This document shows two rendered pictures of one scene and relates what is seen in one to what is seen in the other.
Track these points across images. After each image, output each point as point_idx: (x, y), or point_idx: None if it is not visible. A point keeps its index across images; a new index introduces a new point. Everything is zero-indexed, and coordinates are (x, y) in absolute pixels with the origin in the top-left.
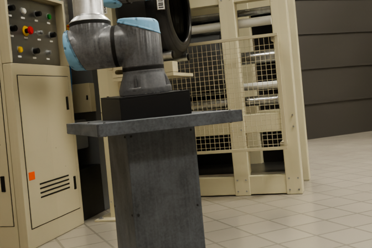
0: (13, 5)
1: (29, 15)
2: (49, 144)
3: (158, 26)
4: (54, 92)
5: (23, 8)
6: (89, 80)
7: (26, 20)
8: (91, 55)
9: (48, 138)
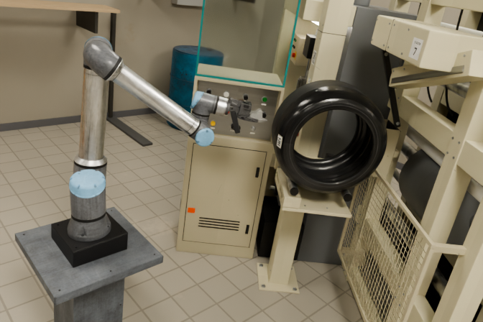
0: (207, 91)
1: (235, 97)
2: (221, 195)
3: (84, 192)
4: (240, 162)
5: (226, 93)
6: (320, 157)
7: None
8: None
9: (221, 191)
